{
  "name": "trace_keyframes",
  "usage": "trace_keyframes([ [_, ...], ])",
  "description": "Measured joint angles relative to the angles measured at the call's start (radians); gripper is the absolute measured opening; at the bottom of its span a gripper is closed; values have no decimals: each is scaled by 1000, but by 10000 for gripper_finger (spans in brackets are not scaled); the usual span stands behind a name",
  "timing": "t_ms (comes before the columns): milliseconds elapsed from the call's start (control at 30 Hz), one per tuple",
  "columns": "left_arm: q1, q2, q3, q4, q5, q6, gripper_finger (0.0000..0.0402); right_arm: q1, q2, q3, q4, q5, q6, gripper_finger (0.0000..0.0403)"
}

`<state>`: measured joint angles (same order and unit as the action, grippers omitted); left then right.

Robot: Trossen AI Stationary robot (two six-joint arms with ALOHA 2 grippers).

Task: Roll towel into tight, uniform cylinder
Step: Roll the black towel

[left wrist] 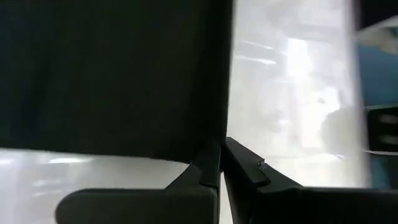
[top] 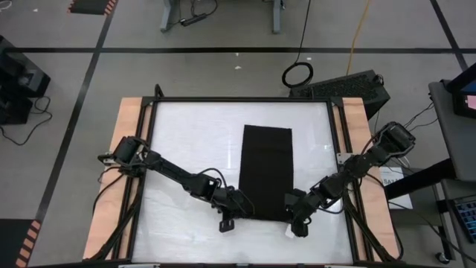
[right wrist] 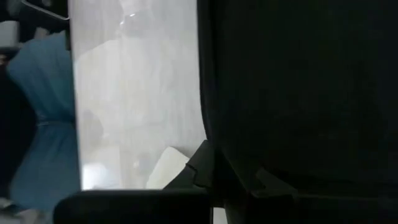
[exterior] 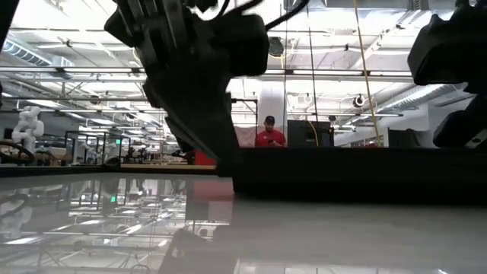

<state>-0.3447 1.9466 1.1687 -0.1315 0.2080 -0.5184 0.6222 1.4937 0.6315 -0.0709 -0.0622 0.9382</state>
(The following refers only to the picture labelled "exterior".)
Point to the white humanoid robot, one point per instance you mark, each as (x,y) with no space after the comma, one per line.
(28,122)

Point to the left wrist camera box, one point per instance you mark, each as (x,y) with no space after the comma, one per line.
(243,45)

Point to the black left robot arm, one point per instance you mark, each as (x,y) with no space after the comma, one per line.
(5,15)

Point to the black metal table frame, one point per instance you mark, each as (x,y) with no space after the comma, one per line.
(76,172)

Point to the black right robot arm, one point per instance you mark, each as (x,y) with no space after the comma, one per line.
(472,4)

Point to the person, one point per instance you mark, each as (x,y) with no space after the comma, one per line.
(270,139)

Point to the red cabinet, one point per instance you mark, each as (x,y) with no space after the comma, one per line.
(203,158)

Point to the black cabinet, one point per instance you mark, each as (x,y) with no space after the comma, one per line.
(304,133)

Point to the black towel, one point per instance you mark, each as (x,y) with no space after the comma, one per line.
(342,171)

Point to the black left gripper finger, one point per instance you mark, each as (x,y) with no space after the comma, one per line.
(205,129)

